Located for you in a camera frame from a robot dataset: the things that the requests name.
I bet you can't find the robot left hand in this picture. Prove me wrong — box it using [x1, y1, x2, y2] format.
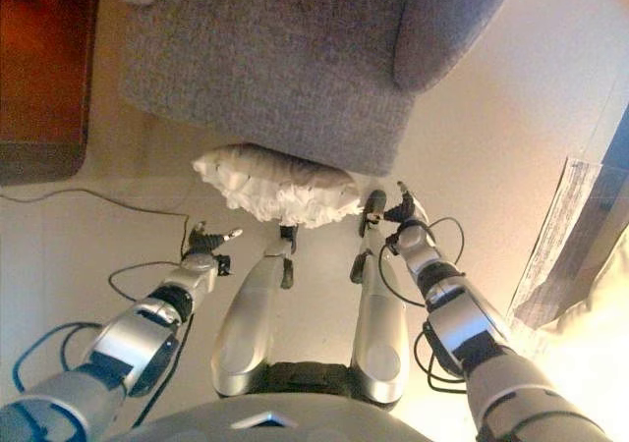
[183, 219, 245, 260]

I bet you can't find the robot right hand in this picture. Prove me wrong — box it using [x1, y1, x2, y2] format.
[382, 181, 429, 224]

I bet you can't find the white ruffled cushion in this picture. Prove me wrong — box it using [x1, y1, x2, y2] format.
[190, 143, 364, 231]

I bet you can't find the grey fabric sofa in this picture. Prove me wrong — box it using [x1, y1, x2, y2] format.
[120, 0, 525, 179]

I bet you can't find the silver robot right leg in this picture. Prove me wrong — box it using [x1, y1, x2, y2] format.
[349, 190, 410, 405]

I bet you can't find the grey patterned curtain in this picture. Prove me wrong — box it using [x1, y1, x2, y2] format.
[507, 155, 629, 336]

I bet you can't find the grey robot torso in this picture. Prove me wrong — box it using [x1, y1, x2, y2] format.
[97, 360, 443, 442]

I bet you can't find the red-brown wooden cabinet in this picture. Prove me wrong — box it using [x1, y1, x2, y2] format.
[0, 0, 102, 188]

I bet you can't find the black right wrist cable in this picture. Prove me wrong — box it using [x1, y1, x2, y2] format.
[377, 215, 468, 395]

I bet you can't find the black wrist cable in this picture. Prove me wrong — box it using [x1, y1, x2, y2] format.
[377, 215, 468, 395]
[107, 259, 196, 431]

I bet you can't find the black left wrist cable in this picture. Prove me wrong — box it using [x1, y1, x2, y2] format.
[107, 259, 196, 431]

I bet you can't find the thin dark floor cable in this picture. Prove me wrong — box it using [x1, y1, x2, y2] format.
[0, 188, 191, 247]

